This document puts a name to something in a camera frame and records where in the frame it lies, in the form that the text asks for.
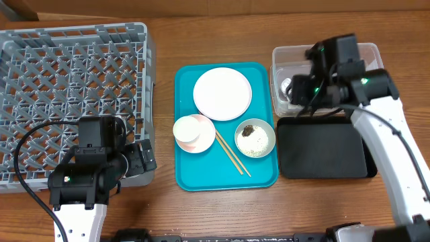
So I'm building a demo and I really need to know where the wooden chopstick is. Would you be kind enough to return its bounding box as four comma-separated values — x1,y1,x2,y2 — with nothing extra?
215,134,244,175
215,130,251,177

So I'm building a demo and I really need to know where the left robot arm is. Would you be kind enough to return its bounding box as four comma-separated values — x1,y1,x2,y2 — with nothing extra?
48,116,157,241

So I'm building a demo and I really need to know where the white tissue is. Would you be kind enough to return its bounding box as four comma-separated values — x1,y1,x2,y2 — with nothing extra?
280,78,292,98

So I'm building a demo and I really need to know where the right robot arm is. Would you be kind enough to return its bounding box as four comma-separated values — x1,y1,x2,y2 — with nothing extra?
290,34,429,241

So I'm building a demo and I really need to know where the grey bowl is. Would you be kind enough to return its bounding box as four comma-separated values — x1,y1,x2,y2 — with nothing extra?
234,118,276,158

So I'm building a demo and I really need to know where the brown food scrap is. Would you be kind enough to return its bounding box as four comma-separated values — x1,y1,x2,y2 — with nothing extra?
242,124,255,137

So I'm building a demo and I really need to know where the white round plate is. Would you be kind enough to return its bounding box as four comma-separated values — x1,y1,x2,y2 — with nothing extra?
193,67,253,121

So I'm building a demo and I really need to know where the white paper cup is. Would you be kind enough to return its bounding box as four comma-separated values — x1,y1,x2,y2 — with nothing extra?
173,116,200,143

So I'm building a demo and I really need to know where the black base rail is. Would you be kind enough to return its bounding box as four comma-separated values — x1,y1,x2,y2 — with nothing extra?
100,229,333,242

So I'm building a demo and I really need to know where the pile of white rice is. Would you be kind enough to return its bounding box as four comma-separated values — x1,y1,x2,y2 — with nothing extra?
236,125,269,157

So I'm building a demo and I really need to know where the pink bowl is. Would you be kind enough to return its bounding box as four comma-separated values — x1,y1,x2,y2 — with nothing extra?
175,114,216,153

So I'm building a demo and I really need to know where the clear plastic waste bin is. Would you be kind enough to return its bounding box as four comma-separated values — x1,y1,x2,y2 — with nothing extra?
270,43,384,118

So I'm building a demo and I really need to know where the grey plastic dish rack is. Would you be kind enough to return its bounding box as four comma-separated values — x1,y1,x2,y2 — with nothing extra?
1,22,156,194

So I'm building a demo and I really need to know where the black plastic tray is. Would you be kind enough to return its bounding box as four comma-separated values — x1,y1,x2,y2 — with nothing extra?
276,116,378,179

